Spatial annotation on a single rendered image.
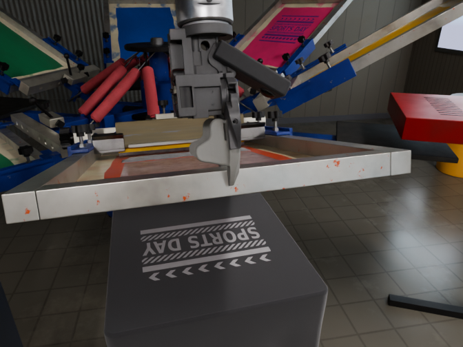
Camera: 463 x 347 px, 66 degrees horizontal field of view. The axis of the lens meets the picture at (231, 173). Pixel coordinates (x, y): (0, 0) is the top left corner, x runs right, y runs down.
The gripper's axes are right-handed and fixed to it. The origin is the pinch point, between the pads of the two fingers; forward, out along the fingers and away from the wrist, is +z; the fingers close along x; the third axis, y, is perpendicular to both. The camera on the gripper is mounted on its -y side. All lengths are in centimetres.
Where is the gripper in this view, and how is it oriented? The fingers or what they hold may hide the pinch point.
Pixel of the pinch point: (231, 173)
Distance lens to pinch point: 51.7
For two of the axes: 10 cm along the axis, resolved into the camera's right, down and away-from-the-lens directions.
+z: 0.7, 9.8, 1.7
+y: -9.7, 1.1, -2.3
